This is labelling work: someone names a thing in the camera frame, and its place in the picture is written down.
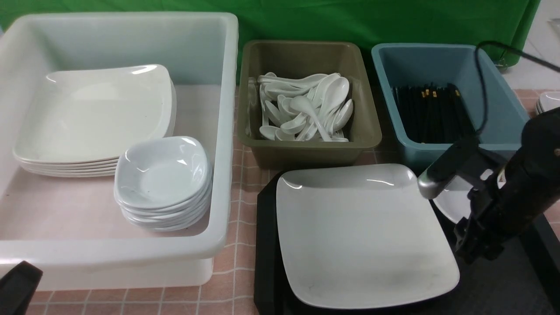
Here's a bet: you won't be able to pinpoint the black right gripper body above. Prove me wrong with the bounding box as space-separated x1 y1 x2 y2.
455 145 560 264

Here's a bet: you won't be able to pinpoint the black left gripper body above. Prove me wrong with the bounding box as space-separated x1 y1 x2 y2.
0 261 43 315

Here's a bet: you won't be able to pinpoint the small white dish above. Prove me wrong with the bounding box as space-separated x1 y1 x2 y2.
114 136 212 210
432 169 506 224

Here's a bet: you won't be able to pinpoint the blue plastic bin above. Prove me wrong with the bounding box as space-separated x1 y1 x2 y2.
371 43 529 172

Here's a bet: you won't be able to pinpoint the large white square plate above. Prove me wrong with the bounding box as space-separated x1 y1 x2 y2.
276 164 460 309

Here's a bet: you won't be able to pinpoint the white ceramic soup spoon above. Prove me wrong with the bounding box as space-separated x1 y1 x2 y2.
290 95 332 142

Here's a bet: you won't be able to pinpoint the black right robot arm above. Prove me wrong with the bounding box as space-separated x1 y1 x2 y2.
455 109 559 264

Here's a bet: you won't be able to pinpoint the black serving tray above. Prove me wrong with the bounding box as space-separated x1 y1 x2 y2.
253 175 560 315

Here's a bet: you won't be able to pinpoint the white plates at right edge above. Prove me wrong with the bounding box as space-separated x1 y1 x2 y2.
535 91 560 115

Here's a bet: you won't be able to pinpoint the bundle of black chopsticks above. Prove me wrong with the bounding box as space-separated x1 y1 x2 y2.
392 84 476 144

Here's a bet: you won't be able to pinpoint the green backdrop cloth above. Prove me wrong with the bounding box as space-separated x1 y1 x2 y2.
1 0 540 77

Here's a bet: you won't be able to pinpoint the stack of small white dishes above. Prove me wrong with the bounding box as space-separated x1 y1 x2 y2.
119 167 214 232

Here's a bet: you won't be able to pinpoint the stack of white square plates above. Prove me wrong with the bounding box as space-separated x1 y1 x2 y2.
13 64 176 178

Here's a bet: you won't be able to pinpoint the large white plastic tub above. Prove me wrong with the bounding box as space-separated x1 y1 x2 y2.
1 12 238 291

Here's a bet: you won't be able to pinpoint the pile of white soup spoons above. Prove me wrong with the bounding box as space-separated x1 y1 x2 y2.
257 72 354 142

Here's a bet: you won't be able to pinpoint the pink checkered tablecloth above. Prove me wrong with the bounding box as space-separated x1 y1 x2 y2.
26 87 560 315

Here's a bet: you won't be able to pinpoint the olive green plastic bin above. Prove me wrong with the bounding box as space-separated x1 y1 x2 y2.
237 40 382 170

